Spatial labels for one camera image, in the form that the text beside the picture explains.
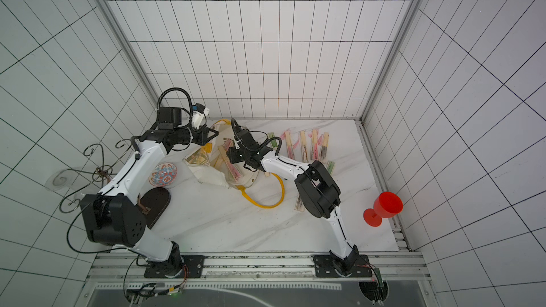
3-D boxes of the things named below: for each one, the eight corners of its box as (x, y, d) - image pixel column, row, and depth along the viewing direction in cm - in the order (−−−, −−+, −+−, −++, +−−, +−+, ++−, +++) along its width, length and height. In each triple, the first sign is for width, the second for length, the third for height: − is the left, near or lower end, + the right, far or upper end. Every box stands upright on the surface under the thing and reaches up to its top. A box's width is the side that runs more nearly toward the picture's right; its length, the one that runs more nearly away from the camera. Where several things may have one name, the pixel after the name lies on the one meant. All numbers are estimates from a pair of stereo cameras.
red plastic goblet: (365, 226, 84) (382, 212, 71) (360, 208, 89) (375, 191, 76) (386, 226, 84) (406, 212, 71) (380, 208, 89) (398, 191, 76)
